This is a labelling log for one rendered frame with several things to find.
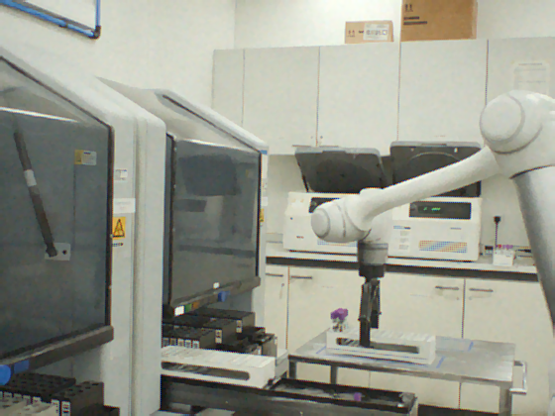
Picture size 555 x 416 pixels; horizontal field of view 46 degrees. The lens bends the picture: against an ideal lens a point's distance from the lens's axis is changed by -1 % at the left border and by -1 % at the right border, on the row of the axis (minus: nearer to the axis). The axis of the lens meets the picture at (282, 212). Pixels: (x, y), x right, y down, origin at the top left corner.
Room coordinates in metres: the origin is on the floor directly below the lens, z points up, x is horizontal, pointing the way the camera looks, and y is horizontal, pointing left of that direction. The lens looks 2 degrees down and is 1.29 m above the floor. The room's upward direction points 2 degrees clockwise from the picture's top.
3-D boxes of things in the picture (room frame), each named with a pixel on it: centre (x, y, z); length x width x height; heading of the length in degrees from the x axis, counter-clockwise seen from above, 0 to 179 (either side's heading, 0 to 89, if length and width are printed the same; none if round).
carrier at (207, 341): (1.81, 0.20, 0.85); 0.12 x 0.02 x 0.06; 162
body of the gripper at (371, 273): (1.89, -0.26, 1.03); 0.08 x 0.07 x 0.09; 159
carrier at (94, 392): (1.29, 0.38, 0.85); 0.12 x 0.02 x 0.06; 162
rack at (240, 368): (1.64, 0.16, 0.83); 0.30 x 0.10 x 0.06; 71
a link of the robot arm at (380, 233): (1.88, -0.25, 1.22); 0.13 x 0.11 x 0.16; 136
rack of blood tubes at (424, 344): (1.87, -0.29, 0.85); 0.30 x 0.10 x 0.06; 69
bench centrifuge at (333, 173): (4.20, -0.37, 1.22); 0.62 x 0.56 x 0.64; 160
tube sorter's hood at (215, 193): (1.96, 0.40, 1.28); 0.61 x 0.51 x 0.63; 161
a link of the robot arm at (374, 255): (1.89, -0.26, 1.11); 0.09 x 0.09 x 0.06
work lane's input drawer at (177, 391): (1.58, -0.01, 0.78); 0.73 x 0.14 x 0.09; 71
